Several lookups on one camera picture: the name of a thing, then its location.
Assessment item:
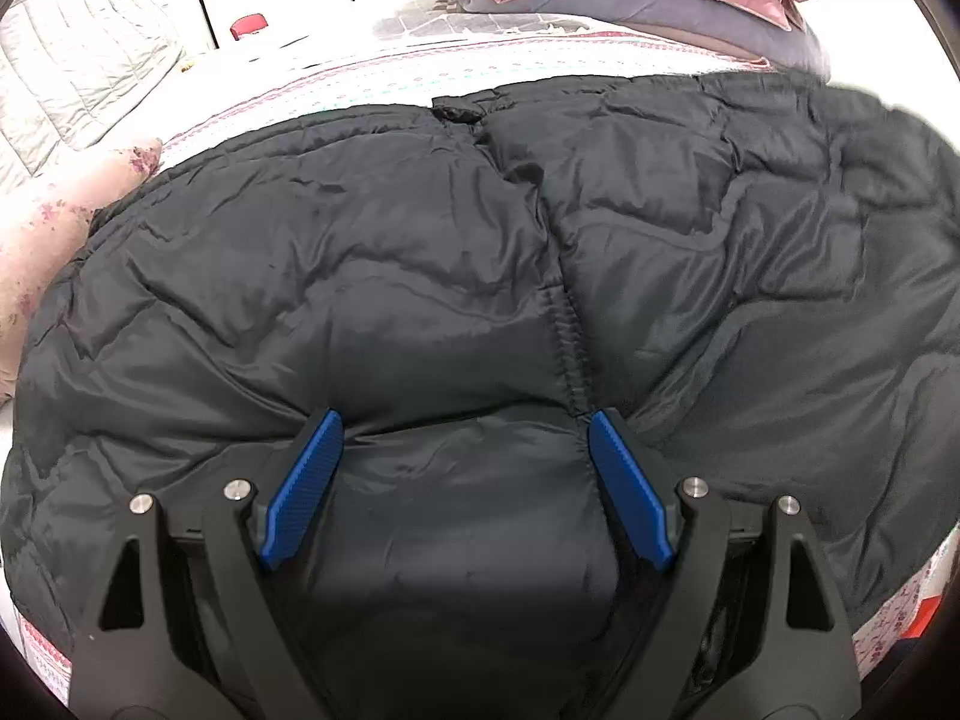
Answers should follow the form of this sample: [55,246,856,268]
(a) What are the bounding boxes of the black puffer jacket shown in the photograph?
[0,70,960,720]

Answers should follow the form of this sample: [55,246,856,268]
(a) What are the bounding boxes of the patterned knit bedspread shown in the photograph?
[0,13,960,699]

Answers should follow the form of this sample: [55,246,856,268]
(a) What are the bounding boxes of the red small object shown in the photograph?
[229,13,268,41]

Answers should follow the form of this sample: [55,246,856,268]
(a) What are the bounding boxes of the grey quilted blanket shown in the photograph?
[2,0,184,188]

